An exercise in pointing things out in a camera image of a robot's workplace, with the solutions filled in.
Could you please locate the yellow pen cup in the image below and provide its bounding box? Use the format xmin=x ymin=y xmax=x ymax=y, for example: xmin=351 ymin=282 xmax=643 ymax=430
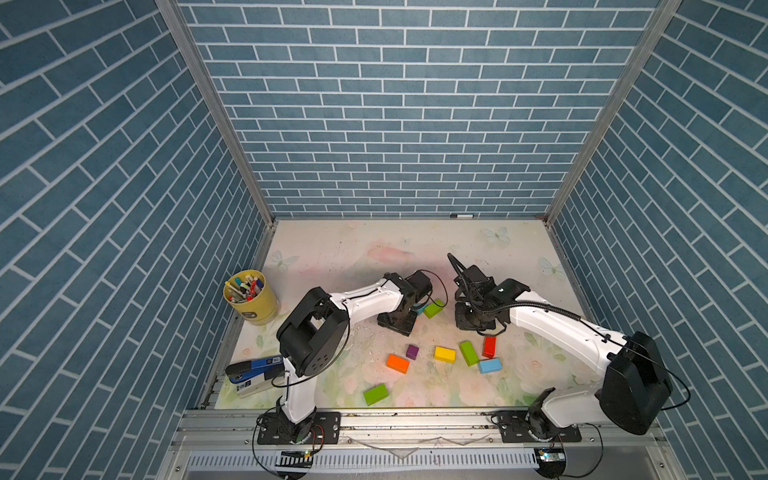
xmin=223 ymin=270 xmax=279 ymax=325

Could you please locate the green block front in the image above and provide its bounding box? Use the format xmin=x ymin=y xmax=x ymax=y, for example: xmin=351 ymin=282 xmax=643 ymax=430
xmin=363 ymin=384 xmax=389 ymax=406

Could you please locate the red block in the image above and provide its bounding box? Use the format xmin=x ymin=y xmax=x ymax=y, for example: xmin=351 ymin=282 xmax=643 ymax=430
xmin=482 ymin=337 xmax=496 ymax=359

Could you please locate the aluminium front rail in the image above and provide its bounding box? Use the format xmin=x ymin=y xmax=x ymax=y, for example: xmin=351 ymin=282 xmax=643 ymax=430
xmin=158 ymin=408 xmax=685 ymax=479

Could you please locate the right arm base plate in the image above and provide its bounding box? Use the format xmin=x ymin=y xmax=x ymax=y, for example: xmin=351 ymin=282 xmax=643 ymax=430
xmin=489 ymin=409 xmax=582 ymax=444

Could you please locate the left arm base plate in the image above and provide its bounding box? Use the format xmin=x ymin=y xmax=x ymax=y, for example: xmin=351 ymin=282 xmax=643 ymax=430
xmin=256 ymin=409 xmax=342 ymax=445

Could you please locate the green block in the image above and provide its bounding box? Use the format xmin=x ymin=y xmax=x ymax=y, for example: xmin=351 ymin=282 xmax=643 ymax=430
xmin=459 ymin=340 xmax=479 ymax=366
xmin=363 ymin=384 xmax=389 ymax=406
xmin=422 ymin=300 xmax=446 ymax=319

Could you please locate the blue black stapler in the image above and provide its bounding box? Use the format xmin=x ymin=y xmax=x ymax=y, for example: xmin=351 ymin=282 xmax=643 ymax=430
xmin=225 ymin=355 xmax=284 ymax=398

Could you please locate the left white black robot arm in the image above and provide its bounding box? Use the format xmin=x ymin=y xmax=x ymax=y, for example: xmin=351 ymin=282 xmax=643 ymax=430
xmin=275 ymin=271 xmax=433 ymax=443

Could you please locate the purple cube block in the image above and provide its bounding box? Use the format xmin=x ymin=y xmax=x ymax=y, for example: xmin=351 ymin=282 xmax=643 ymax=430
xmin=406 ymin=345 xmax=419 ymax=360

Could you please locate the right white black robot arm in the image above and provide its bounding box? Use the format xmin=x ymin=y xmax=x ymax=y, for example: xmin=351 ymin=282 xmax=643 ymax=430
xmin=447 ymin=254 xmax=674 ymax=441

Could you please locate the light blue block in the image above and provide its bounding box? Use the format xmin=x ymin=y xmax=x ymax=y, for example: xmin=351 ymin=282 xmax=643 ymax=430
xmin=478 ymin=358 xmax=502 ymax=374

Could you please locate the orange block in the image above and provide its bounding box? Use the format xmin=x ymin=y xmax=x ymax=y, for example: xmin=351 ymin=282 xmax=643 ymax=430
xmin=385 ymin=354 xmax=410 ymax=374

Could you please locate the yellow block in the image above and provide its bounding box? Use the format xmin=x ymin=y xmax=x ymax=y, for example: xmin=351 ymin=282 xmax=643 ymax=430
xmin=434 ymin=346 xmax=456 ymax=364

